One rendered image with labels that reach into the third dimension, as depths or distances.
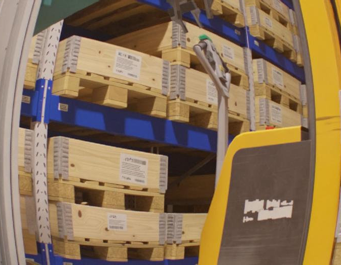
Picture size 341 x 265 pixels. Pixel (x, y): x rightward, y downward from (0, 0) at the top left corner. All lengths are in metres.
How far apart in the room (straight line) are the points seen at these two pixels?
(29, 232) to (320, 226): 1.48
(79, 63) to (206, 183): 1.96
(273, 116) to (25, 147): 2.39
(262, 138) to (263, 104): 2.33
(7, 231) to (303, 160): 1.04
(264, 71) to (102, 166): 1.87
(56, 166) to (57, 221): 0.31
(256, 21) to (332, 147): 2.81
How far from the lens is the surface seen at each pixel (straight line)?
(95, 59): 2.83
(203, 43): 2.33
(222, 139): 2.30
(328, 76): 1.74
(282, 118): 4.37
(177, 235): 3.21
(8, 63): 1.33
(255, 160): 1.80
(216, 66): 2.36
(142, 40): 3.61
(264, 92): 4.15
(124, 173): 2.88
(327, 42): 1.78
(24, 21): 1.35
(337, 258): 1.61
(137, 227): 2.94
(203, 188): 4.36
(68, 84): 2.68
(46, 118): 2.63
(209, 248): 1.89
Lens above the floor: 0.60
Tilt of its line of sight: 9 degrees up
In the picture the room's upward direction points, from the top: 2 degrees clockwise
